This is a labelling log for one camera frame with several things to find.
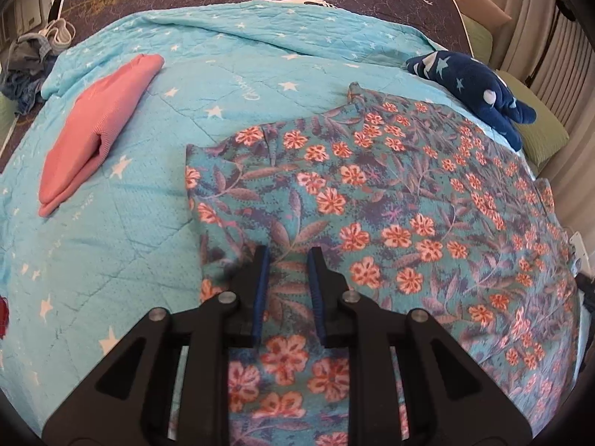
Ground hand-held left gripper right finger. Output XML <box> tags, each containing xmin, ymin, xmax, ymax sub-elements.
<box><xmin>307</xmin><ymin>246</ymin><xmax>533</xmax><ymax>446</ymax></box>

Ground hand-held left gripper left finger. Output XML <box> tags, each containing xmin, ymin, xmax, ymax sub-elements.
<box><xmin>42</xmin><ymin>245</ymin><xmax>271</xmax><ymax>446</ymax></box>

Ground teal floral garment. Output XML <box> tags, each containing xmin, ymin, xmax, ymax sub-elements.
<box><xmin>185</xmin><ymin>82</ymin><xmax>582</xmax><ymax>446</ymax></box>

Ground navy star print garment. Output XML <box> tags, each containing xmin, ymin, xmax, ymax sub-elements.
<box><xmin>406</xmin><ymin>49</ymin><xmax>537</xmax><ymax>151</ymax></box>

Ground pile of grey blue clothes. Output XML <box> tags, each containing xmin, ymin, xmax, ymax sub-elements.
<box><xmin>0</xmin><ymin>32</ymin><xmax>59</xmax><ymax>117</ymax></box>

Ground light blue star blanket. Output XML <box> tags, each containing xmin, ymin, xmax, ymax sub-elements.
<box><xmin>0</xmin><ymin>0</ymin><xmax>540</xmax><ymax>433</ymax></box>

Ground pink folded garment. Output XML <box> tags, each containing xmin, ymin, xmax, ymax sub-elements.
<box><xmin>38</xmin><ymin>54</ymin><xmax>165</xmax><ymax>217</ymax></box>

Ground large green pillow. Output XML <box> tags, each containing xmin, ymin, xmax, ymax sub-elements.
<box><xmin>493</xmin><ymin>70</ymin><xmax>570</xmax><ymax>168</ymax></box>

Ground small green pillow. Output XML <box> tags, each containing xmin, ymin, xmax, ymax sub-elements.
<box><xmin>462</xmin><ymin>14</ymin><xmax>493</xmax><ymax>63</ymax></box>

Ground green cushion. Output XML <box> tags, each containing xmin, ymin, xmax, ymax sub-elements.
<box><xmin>0</xmin><ymin>93</ymin><xmax>16</xmax><ymax>127</ymax></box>

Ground beige pillow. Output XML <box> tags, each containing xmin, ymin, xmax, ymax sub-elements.
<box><xmin>453</xmin><ymin>0</ymin><xmax>512</xmax><ymax>29</ymax></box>

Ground white fabric straps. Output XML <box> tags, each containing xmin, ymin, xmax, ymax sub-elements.
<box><xmin>39</xmin><ymin>19</ymin><xmax>75</xmax><ymax>54</ymax></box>

